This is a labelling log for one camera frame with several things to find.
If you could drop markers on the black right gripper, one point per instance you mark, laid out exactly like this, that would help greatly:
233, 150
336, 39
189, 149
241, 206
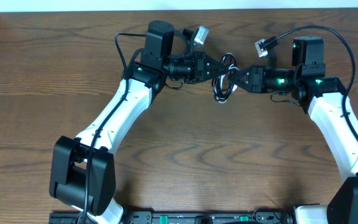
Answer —
256, 79

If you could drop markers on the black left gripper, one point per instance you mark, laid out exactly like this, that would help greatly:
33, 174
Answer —
199, 68

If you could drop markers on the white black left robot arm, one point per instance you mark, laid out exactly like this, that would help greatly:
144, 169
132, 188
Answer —
83, 172

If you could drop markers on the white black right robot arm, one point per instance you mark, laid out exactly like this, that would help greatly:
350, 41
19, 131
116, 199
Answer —
324, 100

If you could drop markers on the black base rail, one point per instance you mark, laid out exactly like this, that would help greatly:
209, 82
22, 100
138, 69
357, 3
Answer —
261, 215

